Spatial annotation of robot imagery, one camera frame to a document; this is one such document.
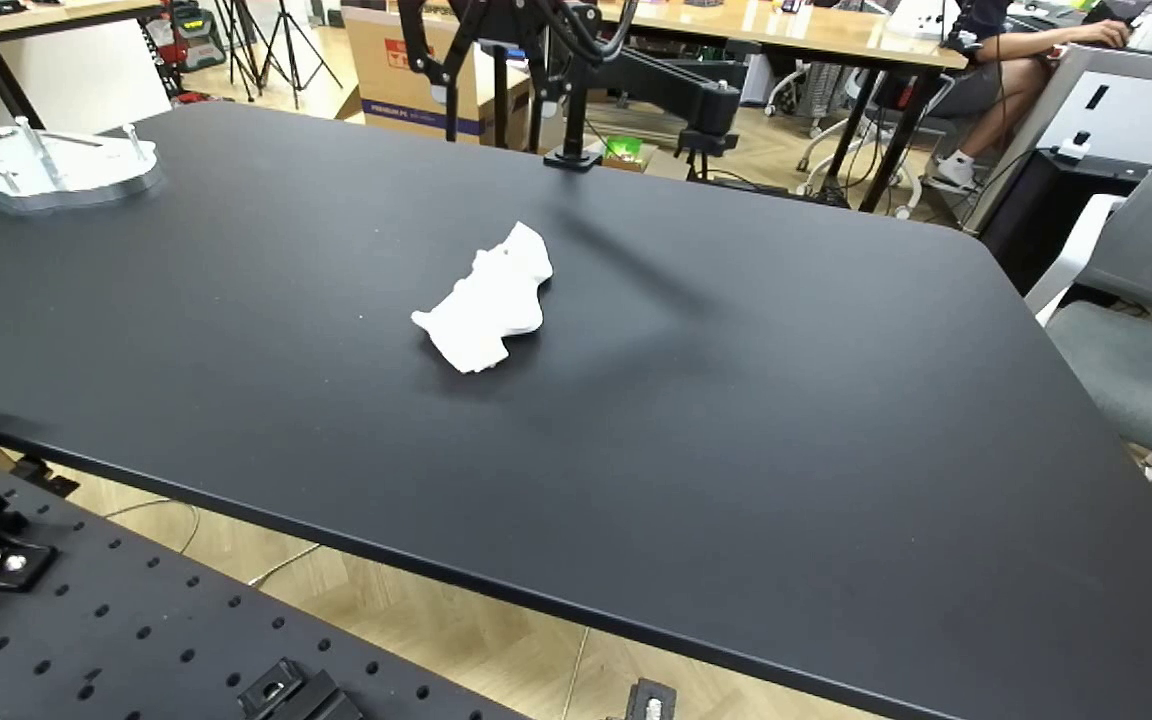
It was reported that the black clamp bracket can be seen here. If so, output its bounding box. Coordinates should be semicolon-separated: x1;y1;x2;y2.
234;657;377;720

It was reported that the seated person in dark clothes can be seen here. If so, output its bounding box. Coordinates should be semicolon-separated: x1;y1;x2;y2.
922;0;1134;201

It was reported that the clear plastic dish rack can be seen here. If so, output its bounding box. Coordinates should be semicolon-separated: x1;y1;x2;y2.
0;113;163;219

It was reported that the long wooden desk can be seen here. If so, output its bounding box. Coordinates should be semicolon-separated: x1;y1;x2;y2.
595;0;974;77

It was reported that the small silver black bracket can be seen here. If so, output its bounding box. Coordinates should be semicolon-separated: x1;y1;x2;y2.
623;677;679;720

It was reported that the grey slotted panel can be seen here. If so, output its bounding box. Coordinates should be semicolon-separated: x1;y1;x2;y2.
956;46;1152;299

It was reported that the black tripod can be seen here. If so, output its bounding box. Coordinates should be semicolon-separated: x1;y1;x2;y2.
216;0;344;107

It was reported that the wooden desk with black legs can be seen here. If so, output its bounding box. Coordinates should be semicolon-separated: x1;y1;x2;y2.
0;0;167;136

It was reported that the green small object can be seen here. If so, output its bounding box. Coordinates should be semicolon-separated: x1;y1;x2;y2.
598;133;656;171

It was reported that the black perforated mounting board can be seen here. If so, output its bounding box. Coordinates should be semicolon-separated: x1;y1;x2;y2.
0;431;528;720

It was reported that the white cloth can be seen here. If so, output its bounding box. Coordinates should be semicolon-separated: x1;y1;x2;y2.
407;216;561;380

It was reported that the grey office chair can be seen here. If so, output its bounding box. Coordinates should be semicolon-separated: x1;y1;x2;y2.
1038;133;1152;481

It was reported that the brown cardboard box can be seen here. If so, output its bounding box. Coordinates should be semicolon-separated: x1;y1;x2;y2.
339;0;542;143

